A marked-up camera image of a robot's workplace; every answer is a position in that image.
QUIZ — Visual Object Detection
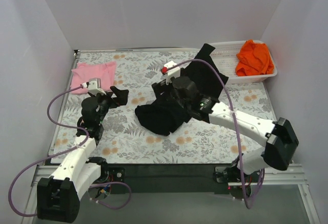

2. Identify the floral patterned table mat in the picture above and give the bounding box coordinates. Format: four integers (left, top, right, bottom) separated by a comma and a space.
50, 50, 293, 165

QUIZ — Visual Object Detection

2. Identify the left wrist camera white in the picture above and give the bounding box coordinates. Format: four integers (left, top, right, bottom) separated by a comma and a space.
82, 78, 106, 96

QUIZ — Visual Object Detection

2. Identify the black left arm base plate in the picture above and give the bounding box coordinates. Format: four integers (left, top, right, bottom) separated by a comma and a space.
93, 167, 126, 184

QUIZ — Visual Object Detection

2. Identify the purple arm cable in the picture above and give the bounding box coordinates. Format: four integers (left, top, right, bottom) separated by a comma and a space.
174, 58, 265, 210
8, 85, 133, 218

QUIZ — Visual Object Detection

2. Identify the aluminium frame rail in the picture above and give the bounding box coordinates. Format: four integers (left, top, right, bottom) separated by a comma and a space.
23, 164, 320, 223

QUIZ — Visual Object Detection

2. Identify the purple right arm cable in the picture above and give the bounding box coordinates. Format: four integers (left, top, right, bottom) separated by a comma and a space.
174, 58, 265, 210

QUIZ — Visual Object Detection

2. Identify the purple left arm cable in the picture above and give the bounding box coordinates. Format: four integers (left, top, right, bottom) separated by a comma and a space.
8, 85, 133, 218

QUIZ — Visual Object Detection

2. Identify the black t shirt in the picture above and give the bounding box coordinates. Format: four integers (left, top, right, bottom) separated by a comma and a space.
135, 44, 229, 136

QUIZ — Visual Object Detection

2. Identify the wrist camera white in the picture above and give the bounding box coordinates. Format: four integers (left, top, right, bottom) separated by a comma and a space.
82, 78, 106, 96
161, 61, 180, 85

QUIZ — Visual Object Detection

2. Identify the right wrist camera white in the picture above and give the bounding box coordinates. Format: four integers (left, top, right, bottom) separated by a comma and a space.
161, 61, 180, 85

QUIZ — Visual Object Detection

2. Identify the white plastic laundry basket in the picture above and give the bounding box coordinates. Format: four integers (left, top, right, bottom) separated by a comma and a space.
209, 40, 278, 84

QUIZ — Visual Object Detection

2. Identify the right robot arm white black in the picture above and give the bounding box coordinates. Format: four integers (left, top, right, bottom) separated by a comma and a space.
152, 76, 299, 182

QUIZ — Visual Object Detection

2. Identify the orange t shirt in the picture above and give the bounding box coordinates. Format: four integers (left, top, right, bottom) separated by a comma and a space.
235, 39, 275, 76

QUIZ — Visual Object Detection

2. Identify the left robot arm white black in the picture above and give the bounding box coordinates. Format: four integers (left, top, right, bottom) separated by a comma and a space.
37, 82, 129, 223

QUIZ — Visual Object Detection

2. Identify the pink folded t shirt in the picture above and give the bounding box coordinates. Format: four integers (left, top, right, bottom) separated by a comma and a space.
70, 62, 117, 91

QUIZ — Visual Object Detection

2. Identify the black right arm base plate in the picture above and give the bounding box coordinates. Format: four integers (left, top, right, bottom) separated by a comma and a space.
214, 167, 261, 184

